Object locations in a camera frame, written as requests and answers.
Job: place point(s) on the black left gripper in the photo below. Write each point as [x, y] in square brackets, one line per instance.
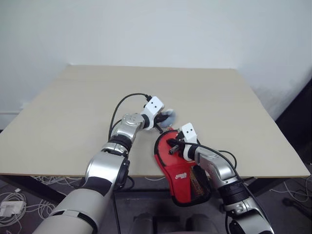
[158, 119]

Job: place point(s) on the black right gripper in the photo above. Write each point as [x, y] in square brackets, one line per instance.
[181, 146]

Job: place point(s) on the pale blue white cloth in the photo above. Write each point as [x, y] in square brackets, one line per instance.
[170, 117]

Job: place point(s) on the red black paddle case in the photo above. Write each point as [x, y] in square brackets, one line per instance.
[175, 175]

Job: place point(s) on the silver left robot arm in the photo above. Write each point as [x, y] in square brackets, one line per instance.
[102, 165]

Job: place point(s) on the large black object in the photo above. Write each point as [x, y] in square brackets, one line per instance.
[297, 126]

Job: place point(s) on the black floor stand leg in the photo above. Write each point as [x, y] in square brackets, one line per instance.
[297, 207]

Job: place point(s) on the small white floor tag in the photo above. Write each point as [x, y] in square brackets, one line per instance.
[17, 190]

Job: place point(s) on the white power adapter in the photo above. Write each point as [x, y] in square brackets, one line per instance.
[12, 208]

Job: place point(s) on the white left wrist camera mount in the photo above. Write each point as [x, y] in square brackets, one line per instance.
[153, 106]

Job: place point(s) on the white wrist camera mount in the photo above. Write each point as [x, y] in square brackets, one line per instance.
[189, 132]
[153, 106]

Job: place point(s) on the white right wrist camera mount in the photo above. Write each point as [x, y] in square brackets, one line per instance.
[189, 132]

